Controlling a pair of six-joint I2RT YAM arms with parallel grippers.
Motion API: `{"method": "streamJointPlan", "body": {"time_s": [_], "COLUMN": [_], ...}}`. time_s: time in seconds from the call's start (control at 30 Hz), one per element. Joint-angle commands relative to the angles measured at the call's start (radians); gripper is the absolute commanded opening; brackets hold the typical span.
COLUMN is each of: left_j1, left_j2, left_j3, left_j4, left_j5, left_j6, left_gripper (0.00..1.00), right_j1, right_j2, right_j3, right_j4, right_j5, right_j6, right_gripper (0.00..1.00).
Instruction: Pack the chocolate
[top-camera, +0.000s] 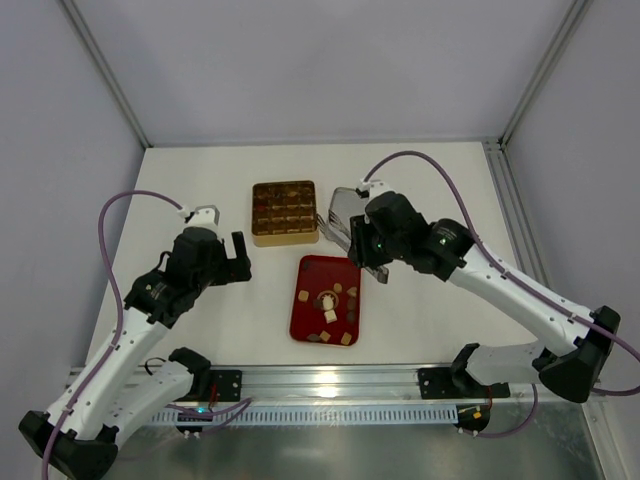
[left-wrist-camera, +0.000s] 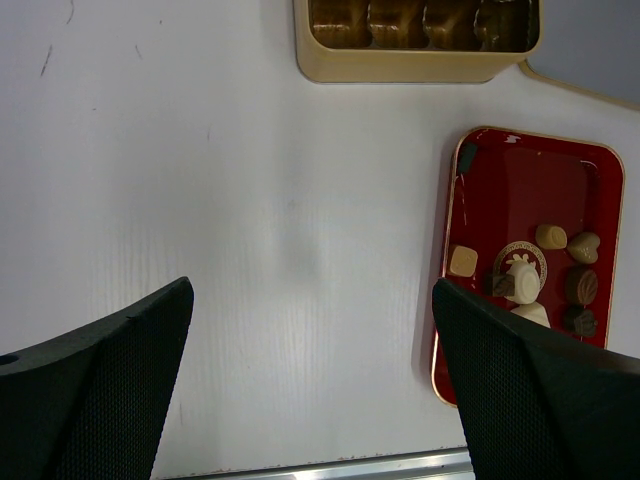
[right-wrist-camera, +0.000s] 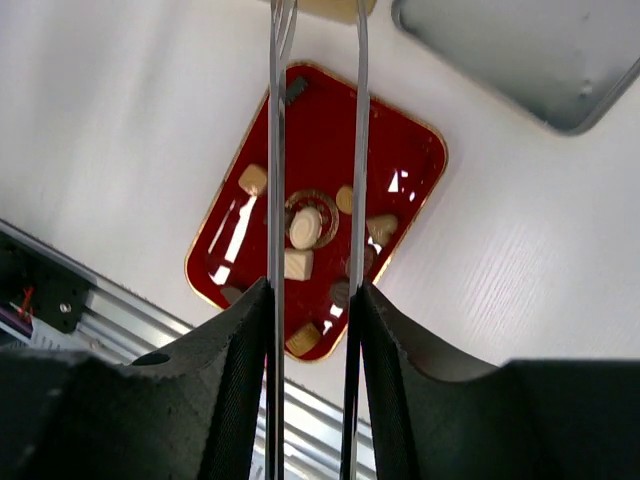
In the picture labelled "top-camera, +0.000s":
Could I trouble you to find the metal tongs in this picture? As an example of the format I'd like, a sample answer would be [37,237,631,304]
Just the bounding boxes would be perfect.
[316,212,389,284]

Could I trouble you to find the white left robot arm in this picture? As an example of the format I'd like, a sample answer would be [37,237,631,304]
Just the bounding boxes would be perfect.
[19,227,251,479]

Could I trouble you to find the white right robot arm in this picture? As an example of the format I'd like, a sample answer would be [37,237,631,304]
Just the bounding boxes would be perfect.
[348,189,620,403]

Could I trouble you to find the gold chocolate box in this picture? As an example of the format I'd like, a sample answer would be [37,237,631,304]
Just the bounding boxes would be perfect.
[251,180,319,248]

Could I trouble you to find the white figurine chocolate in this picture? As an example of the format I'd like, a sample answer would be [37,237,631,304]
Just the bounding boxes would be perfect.
[322,295,334,311]

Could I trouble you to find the cream square chocolate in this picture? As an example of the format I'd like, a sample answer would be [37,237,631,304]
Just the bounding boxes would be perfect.
[324,311,337,323]

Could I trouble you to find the silver tin lid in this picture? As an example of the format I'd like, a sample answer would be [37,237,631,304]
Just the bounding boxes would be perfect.
[326,187,382,250]

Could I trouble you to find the red rectangular tin tray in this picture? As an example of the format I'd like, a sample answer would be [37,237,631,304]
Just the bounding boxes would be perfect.
[289,255,361,347]

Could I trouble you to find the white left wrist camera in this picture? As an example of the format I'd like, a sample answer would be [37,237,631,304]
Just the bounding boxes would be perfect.
[177,205,220,231]

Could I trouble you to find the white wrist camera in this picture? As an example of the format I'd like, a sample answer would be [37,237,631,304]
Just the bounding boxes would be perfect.
[177,205,220,231]
[356,180,394,201]

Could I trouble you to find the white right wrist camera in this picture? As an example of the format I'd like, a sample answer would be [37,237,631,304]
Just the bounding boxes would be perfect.
[356,180,394,201]

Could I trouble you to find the aluminium mounting rail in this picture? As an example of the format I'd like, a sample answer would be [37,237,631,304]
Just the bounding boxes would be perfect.
[211,364,532,403]

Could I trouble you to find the slotted cable duct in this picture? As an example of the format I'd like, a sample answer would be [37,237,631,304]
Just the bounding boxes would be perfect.
[148,404,458,428]

